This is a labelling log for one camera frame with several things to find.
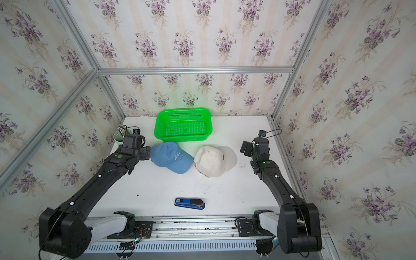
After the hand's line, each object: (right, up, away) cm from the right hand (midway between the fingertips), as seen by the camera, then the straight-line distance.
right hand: (254, 143), depth 87 cm
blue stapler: (-33, -30, -5) cm, 45 cm away
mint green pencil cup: (-78, +3, +7) cm, 78 cm away
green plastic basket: (-44, +12, +28) cm, 53 cm away
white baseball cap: (-22, -10, -1) cm, 24 cm away
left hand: (-62, -2, -4) cm, 62 cm away
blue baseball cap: (-46, -6, +3) cm, 47 cm away
